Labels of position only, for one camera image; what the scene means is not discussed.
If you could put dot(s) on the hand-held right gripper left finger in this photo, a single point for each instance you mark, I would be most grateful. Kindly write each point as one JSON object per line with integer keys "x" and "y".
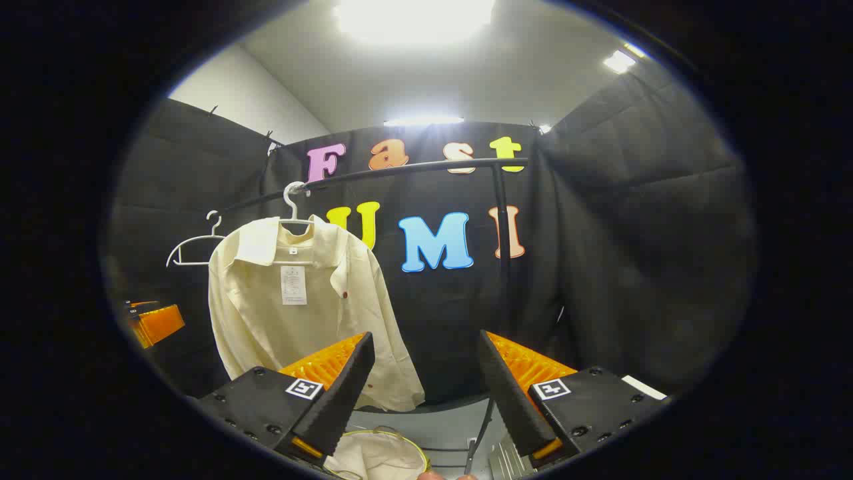
{"x": 343, "y": 393}

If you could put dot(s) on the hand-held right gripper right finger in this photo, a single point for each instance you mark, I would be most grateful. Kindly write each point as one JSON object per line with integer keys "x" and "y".
{"x": 510, "y": 393}

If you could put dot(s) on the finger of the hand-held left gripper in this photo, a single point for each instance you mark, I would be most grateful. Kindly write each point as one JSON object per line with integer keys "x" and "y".
{"x": 160, "y": 323}

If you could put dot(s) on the white laundry hamper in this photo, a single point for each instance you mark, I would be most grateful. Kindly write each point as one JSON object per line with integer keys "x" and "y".
{"x": 380, "y": 456}

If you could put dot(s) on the cream collared shirt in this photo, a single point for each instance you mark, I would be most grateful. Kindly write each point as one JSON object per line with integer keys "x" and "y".
{"x": 266, "y": 320}

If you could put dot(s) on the white plastic hanger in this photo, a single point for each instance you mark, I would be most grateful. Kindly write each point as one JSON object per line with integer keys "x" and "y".
{"x": 193, "y": 264}
{"x": 293, "y": 210}

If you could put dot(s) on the black metal clothes rack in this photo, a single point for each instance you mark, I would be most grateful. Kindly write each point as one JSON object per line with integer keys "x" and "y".
{"x": 501, "y": 200}

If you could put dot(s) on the white paper sheet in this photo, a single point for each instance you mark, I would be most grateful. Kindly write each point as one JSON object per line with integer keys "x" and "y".
{"x": 643, "y": 386}

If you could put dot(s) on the long ceiling light panel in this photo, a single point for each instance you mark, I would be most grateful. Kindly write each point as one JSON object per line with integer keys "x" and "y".
{"x": 423, "y": 121}

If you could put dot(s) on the small ceiling light panel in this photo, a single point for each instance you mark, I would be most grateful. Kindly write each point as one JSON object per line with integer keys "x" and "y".
{"x": 620, "y": 61}

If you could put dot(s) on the large ceiling light panel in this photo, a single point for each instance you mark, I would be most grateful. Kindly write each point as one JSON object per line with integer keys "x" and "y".
{"x": 413, "y": 20}

